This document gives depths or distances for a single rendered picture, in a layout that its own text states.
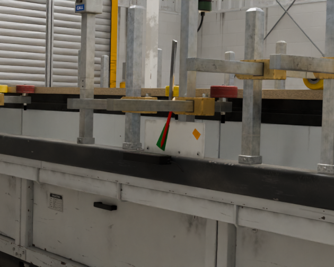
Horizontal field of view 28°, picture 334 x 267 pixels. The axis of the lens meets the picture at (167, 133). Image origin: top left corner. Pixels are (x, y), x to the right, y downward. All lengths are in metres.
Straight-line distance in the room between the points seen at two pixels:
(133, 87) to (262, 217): 0.62
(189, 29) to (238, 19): 9.71
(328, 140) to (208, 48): 10.53
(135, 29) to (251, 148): 0.60
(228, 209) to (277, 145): 0.26
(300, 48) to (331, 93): 9.13
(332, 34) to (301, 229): 0.48
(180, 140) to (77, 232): 1.05
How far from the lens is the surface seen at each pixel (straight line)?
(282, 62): 1.36
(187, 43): 1.91
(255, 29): 1.74
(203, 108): 1.85
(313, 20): 10.61
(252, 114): 1.73
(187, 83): 1.90
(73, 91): 2.75
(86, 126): 2.31
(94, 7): 2.32
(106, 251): 2.68
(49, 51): 4.63
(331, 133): 1.58
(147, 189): 2.08
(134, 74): 2.10
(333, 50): 1.58
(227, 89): 1.94
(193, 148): 1.87
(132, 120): 2.09
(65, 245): 2.93
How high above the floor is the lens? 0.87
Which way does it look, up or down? 3 degrees down
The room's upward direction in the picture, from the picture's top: 2 degrees clockwise
